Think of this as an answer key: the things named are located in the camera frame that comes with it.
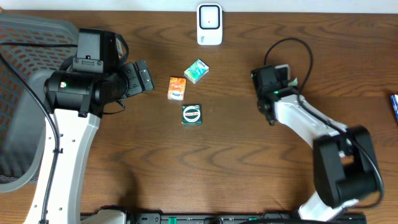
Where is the green wet wipes pack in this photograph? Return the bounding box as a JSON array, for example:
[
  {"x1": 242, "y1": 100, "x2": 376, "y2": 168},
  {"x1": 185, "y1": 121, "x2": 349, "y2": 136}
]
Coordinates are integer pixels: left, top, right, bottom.
[{"x1": 288, "y1": 78, "x2": 298, "y2": 86}]

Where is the orange tissue pack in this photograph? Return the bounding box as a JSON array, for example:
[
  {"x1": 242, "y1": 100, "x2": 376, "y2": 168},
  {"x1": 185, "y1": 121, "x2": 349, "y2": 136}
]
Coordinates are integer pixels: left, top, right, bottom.
[{"x1": 167, "y1": 77, "x2": 187, "y2": 101}]

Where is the green tissue pack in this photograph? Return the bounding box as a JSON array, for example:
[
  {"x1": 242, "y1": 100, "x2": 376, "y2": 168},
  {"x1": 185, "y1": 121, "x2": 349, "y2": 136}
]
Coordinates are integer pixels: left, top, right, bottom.
[{"x1": 184, "y1": 59, "x2": 210, "y2": 84}]

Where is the dark green small box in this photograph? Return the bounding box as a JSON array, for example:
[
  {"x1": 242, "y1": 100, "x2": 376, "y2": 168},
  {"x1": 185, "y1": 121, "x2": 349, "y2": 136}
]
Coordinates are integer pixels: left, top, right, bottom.
[{"x1": 182, "y1": 105, "x2": 203, "y2": 126}]

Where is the yellow snack bag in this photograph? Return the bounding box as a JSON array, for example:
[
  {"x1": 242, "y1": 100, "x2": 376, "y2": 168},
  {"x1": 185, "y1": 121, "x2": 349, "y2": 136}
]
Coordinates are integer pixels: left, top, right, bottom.
[{"x1": 391, "y1": 95, "x2": 398, "y2": 121}]

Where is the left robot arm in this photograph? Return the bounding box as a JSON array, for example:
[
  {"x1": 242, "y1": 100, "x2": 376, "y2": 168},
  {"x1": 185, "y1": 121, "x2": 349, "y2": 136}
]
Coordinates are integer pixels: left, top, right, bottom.
[{"x1": 26, "y1": 29, "x2": 154, "y2": 223}]

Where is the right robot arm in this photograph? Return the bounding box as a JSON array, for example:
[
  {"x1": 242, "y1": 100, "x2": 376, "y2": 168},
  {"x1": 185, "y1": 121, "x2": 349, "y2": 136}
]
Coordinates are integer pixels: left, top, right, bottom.
[{"x1": 251, "y1": 65, "x2": 384, "y2": 222}]

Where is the white barcode scanner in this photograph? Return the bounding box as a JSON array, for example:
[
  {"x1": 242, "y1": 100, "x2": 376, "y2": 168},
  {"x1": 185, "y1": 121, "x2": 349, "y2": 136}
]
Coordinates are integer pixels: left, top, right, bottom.
[{"x1": 197, "y1": 3, "x2": 223, "y2": 45}]

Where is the grey plastic shopping basket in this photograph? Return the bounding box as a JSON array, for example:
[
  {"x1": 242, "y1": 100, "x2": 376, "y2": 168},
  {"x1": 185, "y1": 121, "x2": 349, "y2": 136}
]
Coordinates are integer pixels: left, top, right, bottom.
[{"x1": 1, "y1": 14, "x2": 78, "y2": 193}]

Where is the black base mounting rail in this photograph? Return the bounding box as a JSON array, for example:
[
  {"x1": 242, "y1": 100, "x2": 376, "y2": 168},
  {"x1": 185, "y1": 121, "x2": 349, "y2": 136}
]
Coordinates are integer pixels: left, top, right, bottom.
[{"x1": 80, "y1": 212, "x2": 368, "y2": 224}]

